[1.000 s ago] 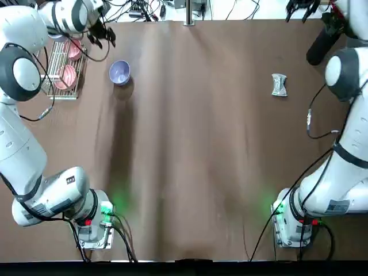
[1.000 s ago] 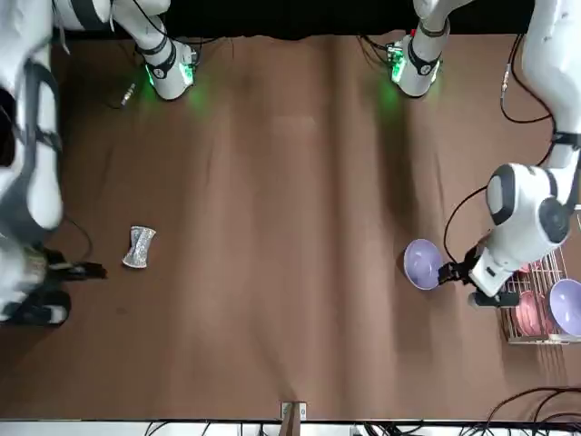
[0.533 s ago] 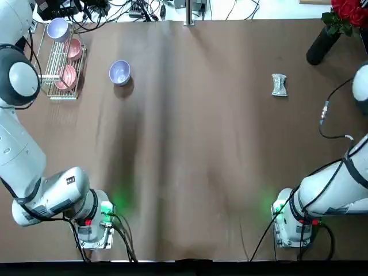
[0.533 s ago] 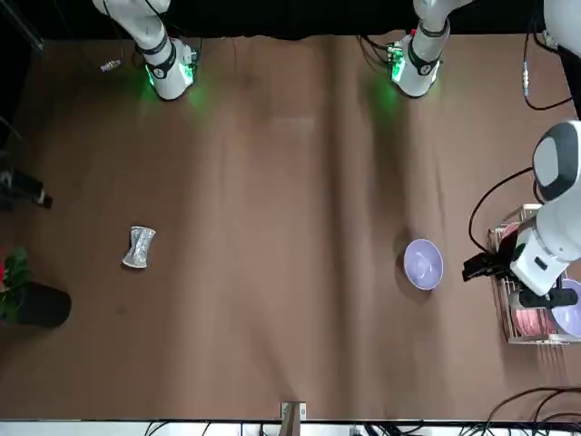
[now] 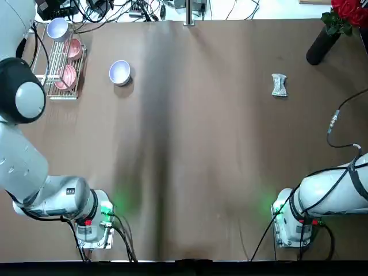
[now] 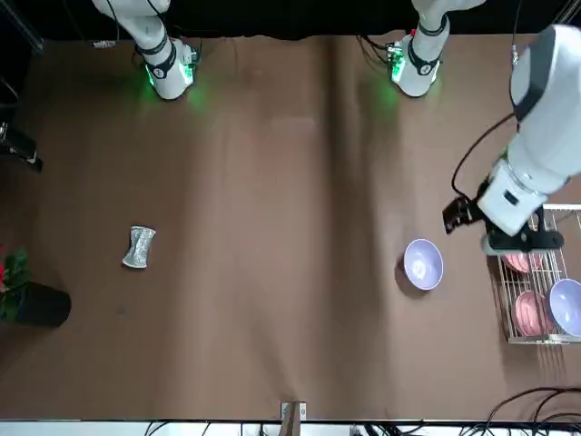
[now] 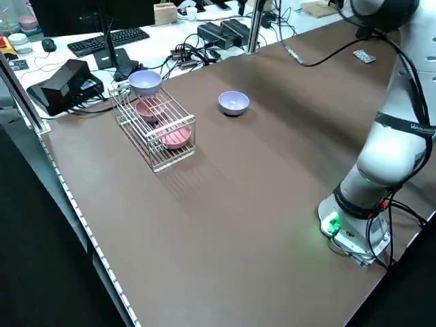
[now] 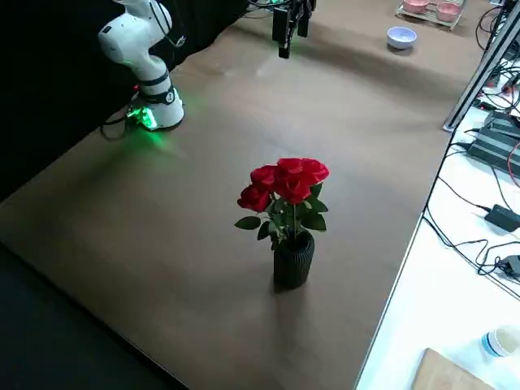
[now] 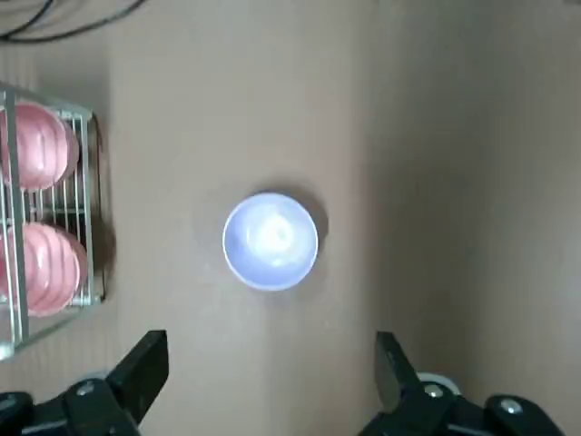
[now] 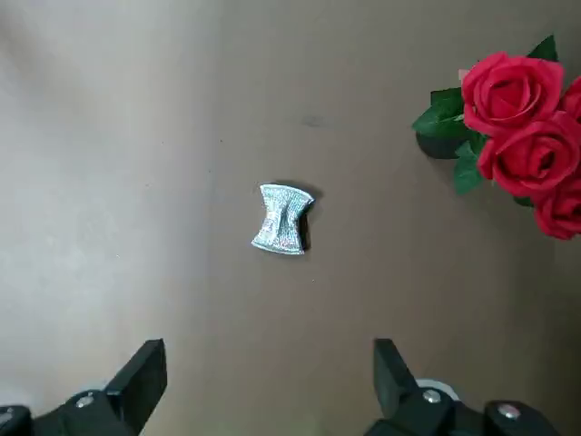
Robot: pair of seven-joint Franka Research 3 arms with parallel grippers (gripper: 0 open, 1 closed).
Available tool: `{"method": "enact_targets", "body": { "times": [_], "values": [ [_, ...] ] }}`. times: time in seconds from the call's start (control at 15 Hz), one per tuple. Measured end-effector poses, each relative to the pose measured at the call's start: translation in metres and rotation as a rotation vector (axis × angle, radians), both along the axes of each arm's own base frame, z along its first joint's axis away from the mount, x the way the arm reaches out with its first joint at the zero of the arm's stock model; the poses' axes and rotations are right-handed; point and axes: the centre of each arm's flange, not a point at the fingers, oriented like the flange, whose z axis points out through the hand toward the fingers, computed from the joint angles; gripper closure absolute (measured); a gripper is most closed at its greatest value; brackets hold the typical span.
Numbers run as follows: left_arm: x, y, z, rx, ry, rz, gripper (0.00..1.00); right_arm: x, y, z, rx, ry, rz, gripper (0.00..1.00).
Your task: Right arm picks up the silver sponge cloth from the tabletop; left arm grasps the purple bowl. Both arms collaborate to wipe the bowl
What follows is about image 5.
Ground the aluminium frame post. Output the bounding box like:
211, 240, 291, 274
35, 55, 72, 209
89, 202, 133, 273
183, 0, 196, 26

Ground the pink bowl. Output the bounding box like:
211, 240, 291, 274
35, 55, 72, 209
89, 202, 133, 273
64, 39, 83, 61
54, 64, 78, 91

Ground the black electronics box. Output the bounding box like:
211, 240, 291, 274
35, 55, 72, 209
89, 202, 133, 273
34, 0, 80, 21

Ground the lavender bowl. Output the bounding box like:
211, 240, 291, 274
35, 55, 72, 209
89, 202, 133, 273
108, 59, 132, 87
46, 17, 70, 41

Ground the silver sponge cloth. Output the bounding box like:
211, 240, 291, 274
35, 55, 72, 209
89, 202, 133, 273
271, 73, 289, 98

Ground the metal wire dish rack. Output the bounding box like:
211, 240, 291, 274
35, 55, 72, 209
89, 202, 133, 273
30, 24, 88, 101

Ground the black usb hub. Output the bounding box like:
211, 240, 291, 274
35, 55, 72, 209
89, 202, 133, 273
129, 7, 151, 18

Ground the red flower bouquet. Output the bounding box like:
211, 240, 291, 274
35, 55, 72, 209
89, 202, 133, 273
321, 0, 368, 37

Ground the black cylindrical vase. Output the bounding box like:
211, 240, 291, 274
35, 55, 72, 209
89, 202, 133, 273
306, 27, 340, 66

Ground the black arm base cable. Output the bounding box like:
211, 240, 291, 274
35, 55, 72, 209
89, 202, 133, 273
110, 212, 139, 263

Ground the black cable with silver connector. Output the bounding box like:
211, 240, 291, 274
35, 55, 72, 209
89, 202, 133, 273
326, 87, 368, 150

